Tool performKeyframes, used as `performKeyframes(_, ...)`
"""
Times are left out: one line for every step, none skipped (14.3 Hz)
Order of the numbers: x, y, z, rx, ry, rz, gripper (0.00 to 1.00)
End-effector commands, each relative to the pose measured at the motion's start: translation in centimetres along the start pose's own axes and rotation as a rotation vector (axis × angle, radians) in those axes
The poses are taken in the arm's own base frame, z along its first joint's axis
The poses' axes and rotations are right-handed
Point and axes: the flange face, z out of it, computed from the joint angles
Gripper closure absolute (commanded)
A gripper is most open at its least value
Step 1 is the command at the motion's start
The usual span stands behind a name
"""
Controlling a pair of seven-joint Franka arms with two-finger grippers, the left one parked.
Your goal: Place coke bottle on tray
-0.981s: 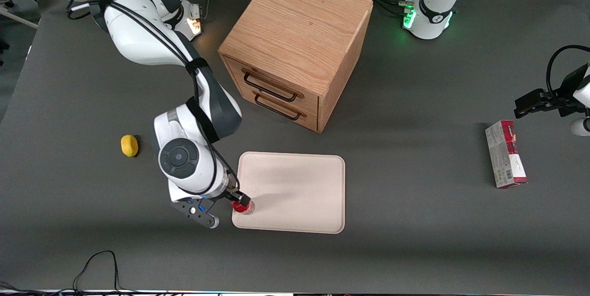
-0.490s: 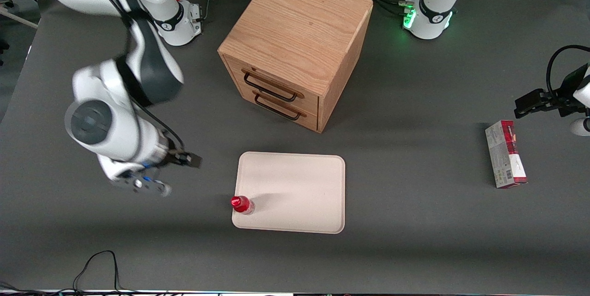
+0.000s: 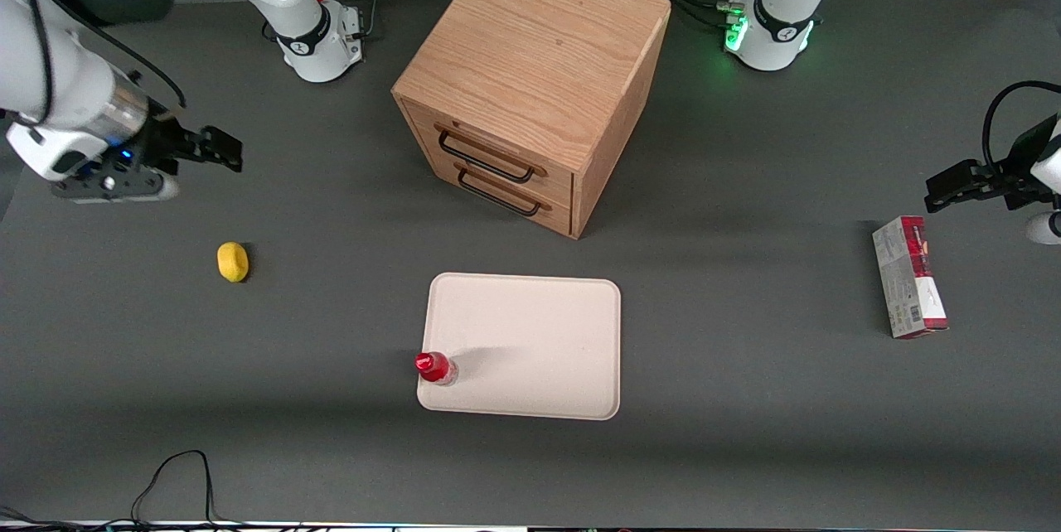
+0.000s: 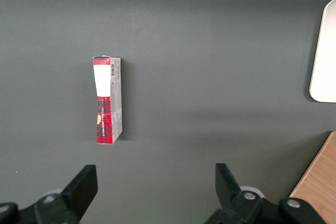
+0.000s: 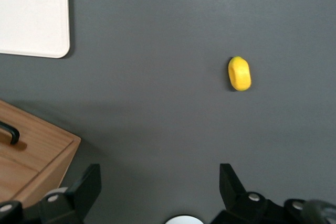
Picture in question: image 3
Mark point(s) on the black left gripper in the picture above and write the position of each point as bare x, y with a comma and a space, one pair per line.
1016, 170

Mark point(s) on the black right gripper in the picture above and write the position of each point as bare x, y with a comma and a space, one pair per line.
165, 142

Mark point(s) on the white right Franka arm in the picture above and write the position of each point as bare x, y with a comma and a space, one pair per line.
50, 60

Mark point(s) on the yellow lemon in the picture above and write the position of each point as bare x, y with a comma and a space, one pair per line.
233, 262

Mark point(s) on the cream rectangular tray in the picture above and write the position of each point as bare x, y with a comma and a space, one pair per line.
539, 333

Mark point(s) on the wooden drawer front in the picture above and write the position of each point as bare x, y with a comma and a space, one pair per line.
555, 184
557, 217

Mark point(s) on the wooden drawer cabinet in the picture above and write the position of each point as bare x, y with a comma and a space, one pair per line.
530, 43

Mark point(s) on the red and white carton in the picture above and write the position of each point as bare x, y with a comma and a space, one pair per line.
908, 275

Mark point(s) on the red coke bottle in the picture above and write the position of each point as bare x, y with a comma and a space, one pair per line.
433, 366

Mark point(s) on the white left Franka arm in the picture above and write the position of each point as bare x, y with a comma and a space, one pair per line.
779, 26

